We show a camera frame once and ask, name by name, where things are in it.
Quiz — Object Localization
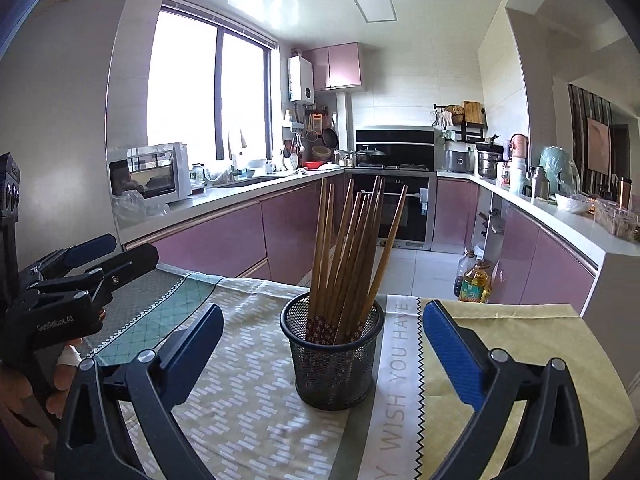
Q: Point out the black range hood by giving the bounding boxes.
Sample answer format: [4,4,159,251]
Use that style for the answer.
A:
[355,129,436,171]

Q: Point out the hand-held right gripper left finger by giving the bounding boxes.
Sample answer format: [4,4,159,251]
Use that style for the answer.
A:
[55,302,226,480]

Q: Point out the built-in black oven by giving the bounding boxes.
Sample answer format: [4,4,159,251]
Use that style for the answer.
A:
[345,172,436,251]

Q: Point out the beige green patterned tablecloth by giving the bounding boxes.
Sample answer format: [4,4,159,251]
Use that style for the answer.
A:
[30,262,396,480]

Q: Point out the green covered appliance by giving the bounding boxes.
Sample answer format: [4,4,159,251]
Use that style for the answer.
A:
[539,146,581,196]

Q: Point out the dark sauce bottle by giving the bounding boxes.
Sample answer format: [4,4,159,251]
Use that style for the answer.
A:
[452,252,473,297]

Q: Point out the white bowl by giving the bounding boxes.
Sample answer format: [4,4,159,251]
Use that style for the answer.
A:
[555,193,593,215]

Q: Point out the black mesh holder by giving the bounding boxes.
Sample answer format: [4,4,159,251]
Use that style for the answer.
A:
[280,291,385,411]

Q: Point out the clear plastic container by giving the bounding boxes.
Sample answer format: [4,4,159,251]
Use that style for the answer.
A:
[594,199,640,238]

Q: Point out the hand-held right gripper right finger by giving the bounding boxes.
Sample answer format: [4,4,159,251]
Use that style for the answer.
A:
[422,299,591,480]

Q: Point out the clear plastic bag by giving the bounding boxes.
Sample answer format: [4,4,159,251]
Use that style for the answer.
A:
[112,190,171,233]

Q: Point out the pink base cabinets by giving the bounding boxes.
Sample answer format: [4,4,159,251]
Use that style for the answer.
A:
[122,175,351,286]
[432,176,598,316]

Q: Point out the steel vacuum flask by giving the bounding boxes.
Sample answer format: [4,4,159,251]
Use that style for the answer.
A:
[529,166,551,200]

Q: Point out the wall rack of hanging pans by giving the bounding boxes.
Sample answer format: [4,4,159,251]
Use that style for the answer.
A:
[282,107,341,171]

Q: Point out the wok with glass lid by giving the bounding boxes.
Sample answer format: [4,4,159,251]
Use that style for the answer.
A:
[356,146,387,167]

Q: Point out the kitchen window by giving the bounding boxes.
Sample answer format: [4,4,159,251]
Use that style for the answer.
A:
[147,2,278,163]

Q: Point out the ceiling light panel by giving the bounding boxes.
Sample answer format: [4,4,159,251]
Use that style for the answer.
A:
[349,0,399,23]

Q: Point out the white water heater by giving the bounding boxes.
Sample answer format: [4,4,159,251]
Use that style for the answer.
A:
[287,55,315,103]

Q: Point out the brown framed wall art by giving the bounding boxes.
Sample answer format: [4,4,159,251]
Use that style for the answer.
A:
[586,116,612,173]

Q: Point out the person's left hand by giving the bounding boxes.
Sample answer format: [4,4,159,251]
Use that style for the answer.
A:
[0,337,84,433]

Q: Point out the yellow cooking oil bottle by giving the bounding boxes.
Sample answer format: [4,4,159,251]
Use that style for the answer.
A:
[459,260,493,303]

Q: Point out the wall rack with cutting boards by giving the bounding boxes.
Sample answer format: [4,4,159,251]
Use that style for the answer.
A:
[432,101,488,143]

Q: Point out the silver rice cooker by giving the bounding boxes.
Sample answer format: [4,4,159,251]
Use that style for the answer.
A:
[444,149,473,173]

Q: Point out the steel stock pot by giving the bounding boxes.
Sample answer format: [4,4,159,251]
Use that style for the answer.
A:
[476,142,503,178]

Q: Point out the bunch of wooden chopsticks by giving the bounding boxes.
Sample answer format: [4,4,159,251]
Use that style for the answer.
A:
[306,176,408,346]

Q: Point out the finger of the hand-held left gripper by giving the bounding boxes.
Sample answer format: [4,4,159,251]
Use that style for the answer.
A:
[22,233,117,282]
[21,242,160,312]

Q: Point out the silver countertop oven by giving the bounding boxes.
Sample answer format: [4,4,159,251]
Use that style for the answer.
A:
[107,142,193,206]

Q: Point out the pink wall cabinet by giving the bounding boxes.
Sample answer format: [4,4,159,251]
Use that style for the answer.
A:
[302,42,362,92]

